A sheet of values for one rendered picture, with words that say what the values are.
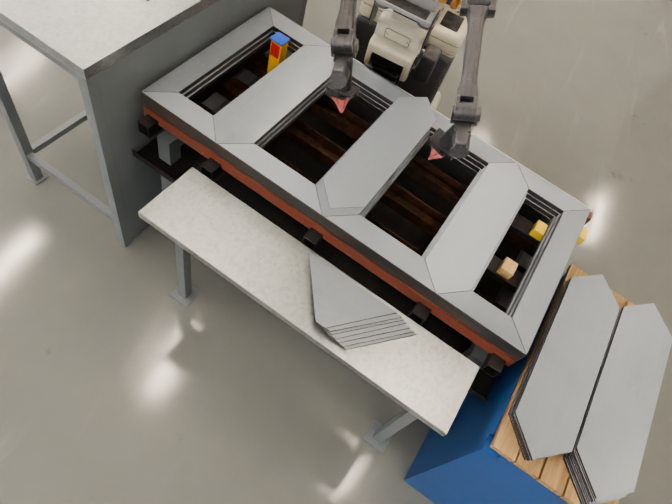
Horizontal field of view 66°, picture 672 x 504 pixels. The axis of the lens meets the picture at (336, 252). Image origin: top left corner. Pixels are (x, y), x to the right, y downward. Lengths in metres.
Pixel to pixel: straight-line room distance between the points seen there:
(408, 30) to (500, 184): 0.85
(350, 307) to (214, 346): 0.90
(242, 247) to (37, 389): 1.09
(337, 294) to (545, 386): 0.70
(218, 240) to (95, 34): 0.76
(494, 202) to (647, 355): 0.72
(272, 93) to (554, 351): 1.34
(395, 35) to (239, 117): 0.92
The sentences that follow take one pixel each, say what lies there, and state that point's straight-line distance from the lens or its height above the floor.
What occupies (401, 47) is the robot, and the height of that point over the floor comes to 0.81.
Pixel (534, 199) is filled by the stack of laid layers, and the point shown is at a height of 0.85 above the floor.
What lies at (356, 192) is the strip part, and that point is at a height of 0.87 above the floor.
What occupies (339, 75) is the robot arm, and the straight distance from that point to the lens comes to 1.71.
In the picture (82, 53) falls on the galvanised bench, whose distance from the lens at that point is 1.87.
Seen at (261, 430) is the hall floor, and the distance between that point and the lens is 2.30.
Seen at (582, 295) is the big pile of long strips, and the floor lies 0.85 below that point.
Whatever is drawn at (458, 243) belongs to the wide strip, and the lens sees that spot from 1.82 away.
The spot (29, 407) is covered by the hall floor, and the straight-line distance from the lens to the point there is 2.41.
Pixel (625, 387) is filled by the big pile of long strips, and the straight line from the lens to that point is 1.94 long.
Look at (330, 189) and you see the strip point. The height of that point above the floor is 0.87.
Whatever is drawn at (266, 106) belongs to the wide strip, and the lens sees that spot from 1.98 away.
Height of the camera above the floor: 2.24
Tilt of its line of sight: 57 degrees down
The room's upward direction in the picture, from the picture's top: 24 degrees clockwise
